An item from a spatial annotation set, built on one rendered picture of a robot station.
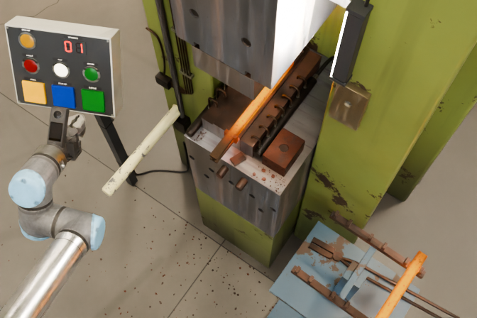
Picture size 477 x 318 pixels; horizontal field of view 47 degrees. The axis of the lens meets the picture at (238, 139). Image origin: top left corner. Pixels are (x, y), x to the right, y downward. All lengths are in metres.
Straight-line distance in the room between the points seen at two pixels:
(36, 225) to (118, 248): 1.17
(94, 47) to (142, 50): 1.46
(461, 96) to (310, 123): 0.52
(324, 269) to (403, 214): 0.95
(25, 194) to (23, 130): 1.62
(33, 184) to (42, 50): 0.52
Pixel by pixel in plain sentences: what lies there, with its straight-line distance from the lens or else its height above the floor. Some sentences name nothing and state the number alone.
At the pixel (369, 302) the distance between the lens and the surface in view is 1.92.
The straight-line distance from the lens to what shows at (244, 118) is 1.74.
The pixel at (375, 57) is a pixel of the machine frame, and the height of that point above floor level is 1.49.
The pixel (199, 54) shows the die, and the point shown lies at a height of 1.34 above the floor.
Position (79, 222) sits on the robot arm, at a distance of 1.51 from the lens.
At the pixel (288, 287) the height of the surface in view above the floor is 0.68.
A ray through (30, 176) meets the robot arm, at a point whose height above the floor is 1.26.
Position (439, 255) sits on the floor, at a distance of 2.77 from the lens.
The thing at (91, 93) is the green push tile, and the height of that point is 1.04.
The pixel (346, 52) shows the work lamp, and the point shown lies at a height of 1.50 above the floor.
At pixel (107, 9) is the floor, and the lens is 3.43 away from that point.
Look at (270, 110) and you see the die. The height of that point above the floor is 0.99.
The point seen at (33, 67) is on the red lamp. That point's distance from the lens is 1.87.
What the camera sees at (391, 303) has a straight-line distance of 1.65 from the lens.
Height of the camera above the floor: 2.52
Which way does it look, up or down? 63 degrees down
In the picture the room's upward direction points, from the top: 1 degrees counter-clockwise
